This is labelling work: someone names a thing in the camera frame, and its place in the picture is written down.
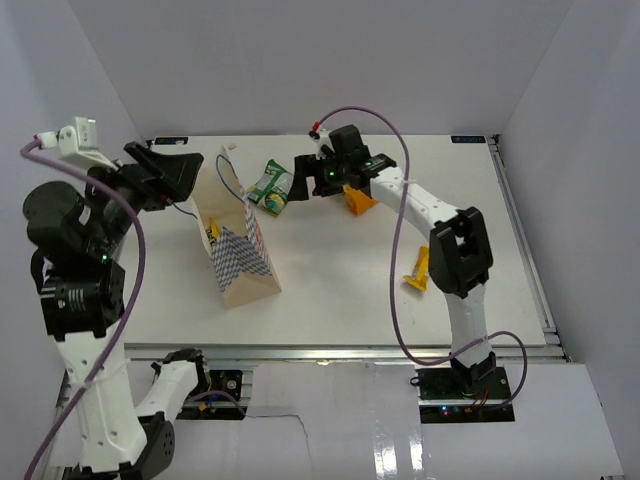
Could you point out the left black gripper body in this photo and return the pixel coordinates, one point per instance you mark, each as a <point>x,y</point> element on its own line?
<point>138,190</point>

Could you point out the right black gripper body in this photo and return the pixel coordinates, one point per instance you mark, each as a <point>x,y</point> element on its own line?
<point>331,174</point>

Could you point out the orange snack multipack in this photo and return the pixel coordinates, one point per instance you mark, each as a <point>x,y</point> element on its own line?
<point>357,201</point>

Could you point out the green snack packet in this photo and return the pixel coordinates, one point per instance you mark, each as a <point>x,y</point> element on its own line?
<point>271,192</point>

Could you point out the yellow M&M's packet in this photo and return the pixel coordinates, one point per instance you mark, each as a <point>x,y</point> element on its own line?
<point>213,234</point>

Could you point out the paper bag blue pattern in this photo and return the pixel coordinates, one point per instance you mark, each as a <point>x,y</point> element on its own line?
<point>242,265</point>

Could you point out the yellow snack bar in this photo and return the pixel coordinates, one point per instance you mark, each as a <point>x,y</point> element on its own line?
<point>419,277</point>

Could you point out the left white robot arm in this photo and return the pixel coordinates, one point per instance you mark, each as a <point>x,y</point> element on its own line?
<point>86,307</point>

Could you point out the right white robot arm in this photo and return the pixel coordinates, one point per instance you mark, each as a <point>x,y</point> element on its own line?
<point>460,255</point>

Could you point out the blue label left corner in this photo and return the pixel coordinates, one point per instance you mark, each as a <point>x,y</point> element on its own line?
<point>170,140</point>

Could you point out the blue label corner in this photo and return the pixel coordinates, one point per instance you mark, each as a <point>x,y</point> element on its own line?
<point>170,140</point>
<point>468,139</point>

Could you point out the blue label right corner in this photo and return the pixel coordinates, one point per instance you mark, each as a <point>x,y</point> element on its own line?
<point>468,139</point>

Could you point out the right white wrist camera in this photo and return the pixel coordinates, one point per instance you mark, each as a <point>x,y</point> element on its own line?
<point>320,136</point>

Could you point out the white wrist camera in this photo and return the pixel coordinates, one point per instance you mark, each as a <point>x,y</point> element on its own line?
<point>320,136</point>
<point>77,144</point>

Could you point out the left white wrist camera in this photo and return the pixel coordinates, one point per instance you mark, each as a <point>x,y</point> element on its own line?
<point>77,144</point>

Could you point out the aluminium front rail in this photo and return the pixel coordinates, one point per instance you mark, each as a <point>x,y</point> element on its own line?
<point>297,353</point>

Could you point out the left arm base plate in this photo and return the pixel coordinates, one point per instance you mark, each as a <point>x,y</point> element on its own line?
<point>223,401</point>

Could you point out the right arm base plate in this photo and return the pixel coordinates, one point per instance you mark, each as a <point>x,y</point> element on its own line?
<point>444,399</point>

